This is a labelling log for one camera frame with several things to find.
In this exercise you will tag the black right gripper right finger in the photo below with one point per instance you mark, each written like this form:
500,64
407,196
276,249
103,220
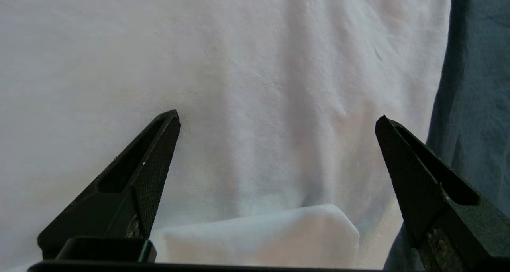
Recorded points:
430,208

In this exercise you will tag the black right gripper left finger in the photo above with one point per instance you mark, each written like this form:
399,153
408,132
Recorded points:
119,208

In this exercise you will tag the white t-shirt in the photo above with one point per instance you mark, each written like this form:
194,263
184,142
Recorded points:
239,84

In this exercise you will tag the blue patterned bed sheet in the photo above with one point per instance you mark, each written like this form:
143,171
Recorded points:
478,64

